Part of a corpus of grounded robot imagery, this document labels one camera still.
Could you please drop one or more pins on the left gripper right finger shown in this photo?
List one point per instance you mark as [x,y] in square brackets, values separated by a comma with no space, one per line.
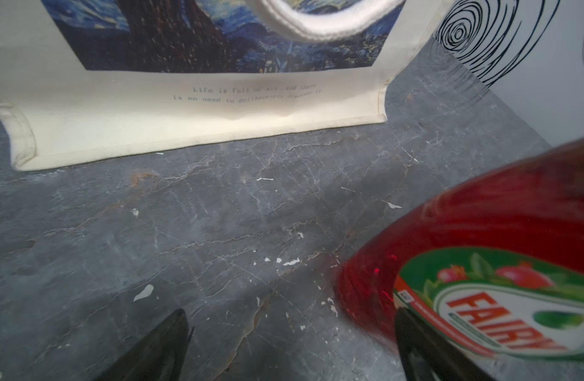
[425,355]

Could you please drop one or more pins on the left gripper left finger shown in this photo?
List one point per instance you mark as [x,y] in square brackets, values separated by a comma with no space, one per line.
[158,356]

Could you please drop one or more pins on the canvas starry night tote bag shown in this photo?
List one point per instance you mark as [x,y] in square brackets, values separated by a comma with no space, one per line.
[82,81]

